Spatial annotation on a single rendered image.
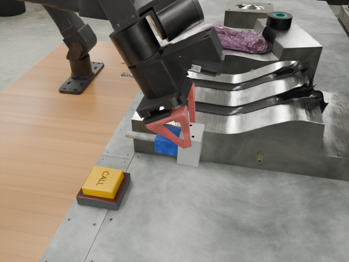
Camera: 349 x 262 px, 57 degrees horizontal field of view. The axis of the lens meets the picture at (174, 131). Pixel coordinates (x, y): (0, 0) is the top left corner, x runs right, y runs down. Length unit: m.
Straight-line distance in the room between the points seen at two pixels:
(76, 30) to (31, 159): 0.39
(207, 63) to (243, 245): 0.31
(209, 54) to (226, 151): 0.29
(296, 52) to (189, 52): 0.62
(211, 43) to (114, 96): 0.55
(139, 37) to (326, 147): 0.44
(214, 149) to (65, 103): 0.46
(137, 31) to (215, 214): 0.35
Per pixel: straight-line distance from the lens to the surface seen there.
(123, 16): 0.42
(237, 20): 1.44
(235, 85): 0.82
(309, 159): 0.69
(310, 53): 1.04
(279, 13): 1.18
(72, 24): 0.96
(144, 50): 0.45
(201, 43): 0.43
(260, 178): 0.69
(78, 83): 1.01
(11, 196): 0.71
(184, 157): 0.53
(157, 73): 0.44
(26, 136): 0.85
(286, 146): 0.67
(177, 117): 0.45
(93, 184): 0.62
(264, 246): 0.58
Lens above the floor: 1.27
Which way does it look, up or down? 37 degrees down
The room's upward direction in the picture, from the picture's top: straight up
